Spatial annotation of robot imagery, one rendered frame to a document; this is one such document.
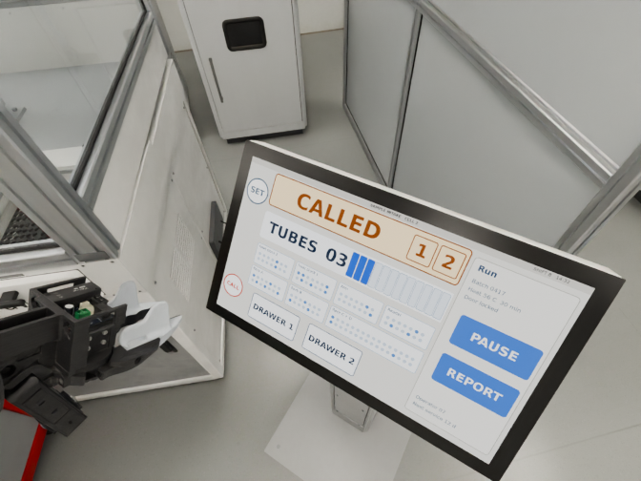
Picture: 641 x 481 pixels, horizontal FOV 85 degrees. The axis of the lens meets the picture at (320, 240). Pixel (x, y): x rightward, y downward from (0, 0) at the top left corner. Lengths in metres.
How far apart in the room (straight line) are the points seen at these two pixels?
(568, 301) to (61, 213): 0.78
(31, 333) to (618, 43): 0.98
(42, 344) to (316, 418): 1.22
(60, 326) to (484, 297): 0.46
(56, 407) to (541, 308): 0.53
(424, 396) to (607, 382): 1.45
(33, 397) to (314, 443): 1.19
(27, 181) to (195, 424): 1.18
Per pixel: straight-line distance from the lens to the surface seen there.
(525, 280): 0.48
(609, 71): 0.93
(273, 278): 0.57
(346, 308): 0.53
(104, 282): 0.93
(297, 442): 1.52
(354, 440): 1.51
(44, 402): 0.45
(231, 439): 1.60
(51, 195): 0.73
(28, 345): 0.40
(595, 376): 1.93
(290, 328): 0.58
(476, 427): 0.56
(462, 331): 0.50
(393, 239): 0.48
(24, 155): 0.69
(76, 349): 0.41
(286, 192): 0.53
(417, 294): 0.49
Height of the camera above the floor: 1.53
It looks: 53 degrees down
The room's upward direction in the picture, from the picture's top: 4 degrees counter-clockwise
